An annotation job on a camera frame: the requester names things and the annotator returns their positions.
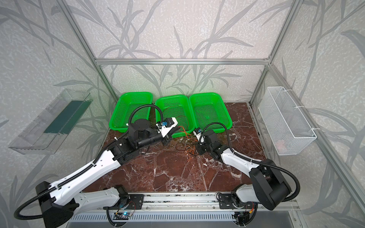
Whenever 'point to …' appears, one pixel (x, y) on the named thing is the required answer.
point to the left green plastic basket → (126, 103)
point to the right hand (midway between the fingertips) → (197, 138)
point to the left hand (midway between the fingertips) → (180, 123)
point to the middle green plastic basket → (177, 107)
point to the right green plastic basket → (206, 108)
